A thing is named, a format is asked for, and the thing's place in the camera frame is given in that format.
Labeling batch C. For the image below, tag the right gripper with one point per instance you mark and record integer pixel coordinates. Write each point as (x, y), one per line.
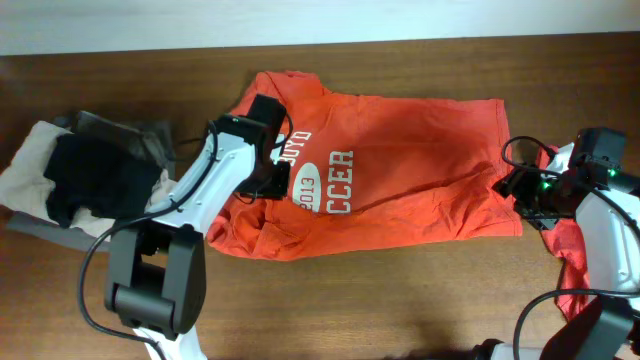
(520, 195)

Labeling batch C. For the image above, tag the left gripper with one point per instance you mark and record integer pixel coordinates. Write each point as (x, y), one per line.
(267, 185)

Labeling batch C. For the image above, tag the orange soccer t-shirt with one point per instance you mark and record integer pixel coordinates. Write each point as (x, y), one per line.
(369, 172)

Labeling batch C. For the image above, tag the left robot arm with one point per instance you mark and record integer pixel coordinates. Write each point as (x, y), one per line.
(156, 282)

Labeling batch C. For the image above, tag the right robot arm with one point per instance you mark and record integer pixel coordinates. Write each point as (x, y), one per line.
(582, 182)

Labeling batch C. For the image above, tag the red t-shirt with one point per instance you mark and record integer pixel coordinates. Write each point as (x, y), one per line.
(566, 243)

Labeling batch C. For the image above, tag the grey folded garment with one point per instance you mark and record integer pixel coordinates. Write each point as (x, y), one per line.
(152, 143)

